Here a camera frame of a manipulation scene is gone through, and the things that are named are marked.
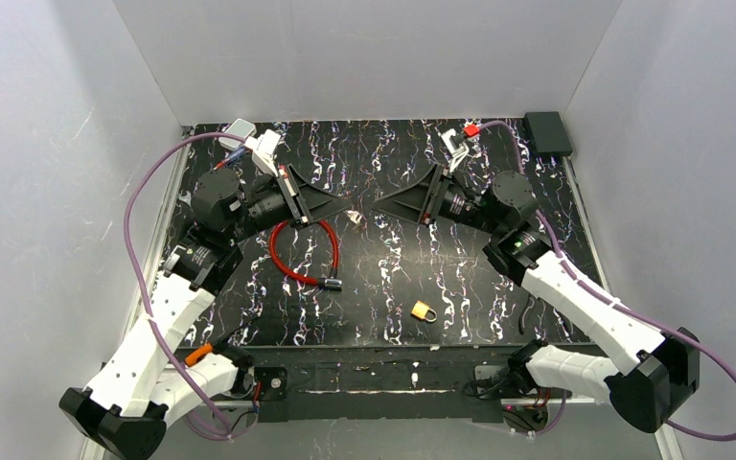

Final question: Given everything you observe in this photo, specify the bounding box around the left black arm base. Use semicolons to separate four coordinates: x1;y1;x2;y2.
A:
254;366;288;402

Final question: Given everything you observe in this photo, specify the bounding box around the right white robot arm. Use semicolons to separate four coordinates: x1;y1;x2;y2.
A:
374;164;701;433

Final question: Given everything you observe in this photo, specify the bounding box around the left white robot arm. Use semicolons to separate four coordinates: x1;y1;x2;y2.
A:
59;165;350;459

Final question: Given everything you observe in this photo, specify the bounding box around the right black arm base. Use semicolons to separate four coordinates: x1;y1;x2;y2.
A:
464;364;573;403

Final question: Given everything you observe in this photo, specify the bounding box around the red blue screwdriver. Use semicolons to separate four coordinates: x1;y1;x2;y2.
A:
214;149;245;170

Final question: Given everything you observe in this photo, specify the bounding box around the white rectangular box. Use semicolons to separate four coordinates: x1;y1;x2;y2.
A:
218;118;257;150

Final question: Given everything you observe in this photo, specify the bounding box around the silver wrench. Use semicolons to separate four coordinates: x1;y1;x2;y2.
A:
178;191;192;206

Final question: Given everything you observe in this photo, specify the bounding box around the black corner box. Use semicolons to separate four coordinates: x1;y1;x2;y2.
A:
523;111;573;158

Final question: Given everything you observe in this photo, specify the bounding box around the brass padlock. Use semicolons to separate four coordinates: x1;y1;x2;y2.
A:
410;301;438;324

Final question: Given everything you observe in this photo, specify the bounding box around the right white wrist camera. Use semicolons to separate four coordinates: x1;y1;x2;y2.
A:
440;125;480;173

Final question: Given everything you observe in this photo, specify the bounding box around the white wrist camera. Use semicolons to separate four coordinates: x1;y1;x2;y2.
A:
440;125;480;173
244;129;281;177

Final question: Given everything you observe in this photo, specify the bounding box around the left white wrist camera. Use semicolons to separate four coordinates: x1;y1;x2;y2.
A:
244;129;281;177

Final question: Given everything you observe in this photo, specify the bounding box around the red cable lock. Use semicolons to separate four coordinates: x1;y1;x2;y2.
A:
268;219;344;293

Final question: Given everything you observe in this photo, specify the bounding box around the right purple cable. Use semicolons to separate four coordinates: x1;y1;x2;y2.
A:
476;119;736;443

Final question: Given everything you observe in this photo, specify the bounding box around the purple cable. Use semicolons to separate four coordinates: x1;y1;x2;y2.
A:
476;119;736;443
123;131;248;443

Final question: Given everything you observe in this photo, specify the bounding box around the orange cable connector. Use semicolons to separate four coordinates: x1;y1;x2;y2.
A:
184;343;214;367

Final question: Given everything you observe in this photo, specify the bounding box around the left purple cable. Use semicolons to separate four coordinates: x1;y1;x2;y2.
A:
123;131;248;443

